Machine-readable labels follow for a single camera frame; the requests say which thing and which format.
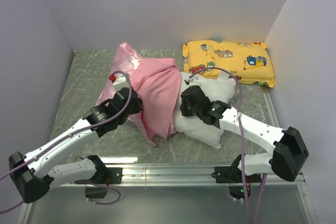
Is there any white pillow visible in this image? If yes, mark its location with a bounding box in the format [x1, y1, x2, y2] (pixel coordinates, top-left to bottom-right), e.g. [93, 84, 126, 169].
[168, 72, 237, 150]

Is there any pink pillowcase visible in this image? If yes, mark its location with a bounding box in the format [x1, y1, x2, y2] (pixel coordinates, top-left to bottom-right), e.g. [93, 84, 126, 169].
[110, 42, 182, 147]

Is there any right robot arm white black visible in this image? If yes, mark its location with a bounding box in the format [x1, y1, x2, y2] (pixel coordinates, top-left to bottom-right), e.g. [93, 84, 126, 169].
[180, 86, 309, 183]

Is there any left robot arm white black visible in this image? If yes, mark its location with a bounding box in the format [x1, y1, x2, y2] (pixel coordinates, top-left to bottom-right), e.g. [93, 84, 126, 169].
[9, 88, 142, 204]

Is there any yellow cartoon car pillow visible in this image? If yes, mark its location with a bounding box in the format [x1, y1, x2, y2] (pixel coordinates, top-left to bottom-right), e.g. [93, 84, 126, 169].
[182, 40, 275, 88]

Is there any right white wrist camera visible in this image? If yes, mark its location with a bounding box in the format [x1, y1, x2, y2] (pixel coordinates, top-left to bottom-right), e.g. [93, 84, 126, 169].
[184, 76, 202, 87]

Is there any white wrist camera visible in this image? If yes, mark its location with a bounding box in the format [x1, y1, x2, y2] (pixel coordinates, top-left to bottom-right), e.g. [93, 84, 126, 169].
[184, 76, 202, 87]
[109, 73, 129, 92]

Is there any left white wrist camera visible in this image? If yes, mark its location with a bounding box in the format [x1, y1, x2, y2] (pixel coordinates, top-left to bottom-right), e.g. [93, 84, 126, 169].
[109, 73, 129, 92]

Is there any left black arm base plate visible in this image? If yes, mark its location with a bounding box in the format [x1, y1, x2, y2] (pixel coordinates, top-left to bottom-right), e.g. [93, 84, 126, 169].
[74, 167, 122, 205]

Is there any aluminium rail frame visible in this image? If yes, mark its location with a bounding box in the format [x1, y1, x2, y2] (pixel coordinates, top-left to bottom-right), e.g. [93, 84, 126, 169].
[15, 86, 320, 224]

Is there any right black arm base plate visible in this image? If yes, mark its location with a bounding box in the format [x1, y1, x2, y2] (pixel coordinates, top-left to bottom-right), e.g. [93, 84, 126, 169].
[211, 166, 261, 200]

